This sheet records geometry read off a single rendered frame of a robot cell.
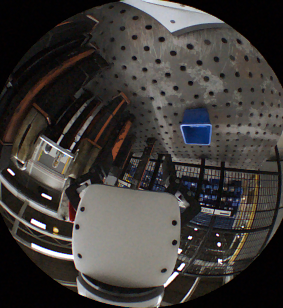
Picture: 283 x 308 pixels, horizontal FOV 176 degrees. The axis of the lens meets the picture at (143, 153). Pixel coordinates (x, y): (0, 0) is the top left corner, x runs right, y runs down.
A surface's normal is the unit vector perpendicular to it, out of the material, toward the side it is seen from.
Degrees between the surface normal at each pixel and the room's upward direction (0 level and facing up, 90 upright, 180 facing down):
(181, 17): 4
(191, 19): 4
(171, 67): 0
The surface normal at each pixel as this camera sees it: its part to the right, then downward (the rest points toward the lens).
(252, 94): -0.34, 0.88
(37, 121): 0.79, 0.07
